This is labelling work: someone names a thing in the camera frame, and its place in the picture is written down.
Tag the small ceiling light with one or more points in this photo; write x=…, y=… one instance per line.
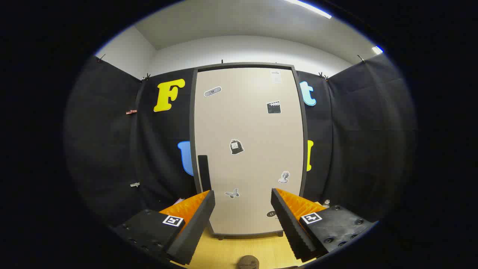
x=377, y=49

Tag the white book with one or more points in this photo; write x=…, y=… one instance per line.
x=179, y=201

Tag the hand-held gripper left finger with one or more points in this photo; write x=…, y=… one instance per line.
x=199, y=224

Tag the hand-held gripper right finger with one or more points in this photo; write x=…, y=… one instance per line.
x=289, y=224

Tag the black backdrop cloth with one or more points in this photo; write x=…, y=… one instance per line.
x=354, y=130

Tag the beige shoe cabinet door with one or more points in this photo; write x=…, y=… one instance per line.
x=250, y=127

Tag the grey shoe cabinet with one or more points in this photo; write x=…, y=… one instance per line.
x=242, y=65

